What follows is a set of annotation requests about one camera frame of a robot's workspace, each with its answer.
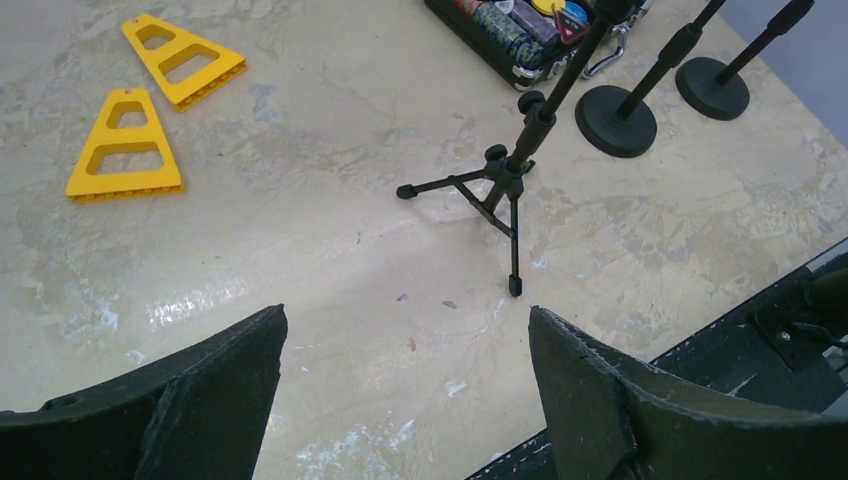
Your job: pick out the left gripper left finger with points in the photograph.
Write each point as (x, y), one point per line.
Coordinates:
(199, 413)

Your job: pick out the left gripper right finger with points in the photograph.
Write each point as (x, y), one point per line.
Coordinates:
(612, 416)

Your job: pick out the black tripod mic stand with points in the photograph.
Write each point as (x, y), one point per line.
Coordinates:
(494, 190)

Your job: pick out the round-base mic stand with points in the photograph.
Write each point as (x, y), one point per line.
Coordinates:
(619, 122)
(716, 89)

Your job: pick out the yellow triangle stand near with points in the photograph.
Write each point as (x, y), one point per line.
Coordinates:
(127, 123)

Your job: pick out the yellow triangle stand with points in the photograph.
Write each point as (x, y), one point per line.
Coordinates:
(162, 47)
(127, 123)

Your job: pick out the yellow triangle stand far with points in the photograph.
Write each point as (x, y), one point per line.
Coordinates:
(162, 47)

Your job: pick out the black poker chip case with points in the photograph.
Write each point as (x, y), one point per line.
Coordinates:
(524, 47)

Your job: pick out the yellow dealer chip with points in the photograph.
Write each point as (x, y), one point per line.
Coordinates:
(548, 8)

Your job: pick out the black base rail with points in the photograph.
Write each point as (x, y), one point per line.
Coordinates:
(776, 348)

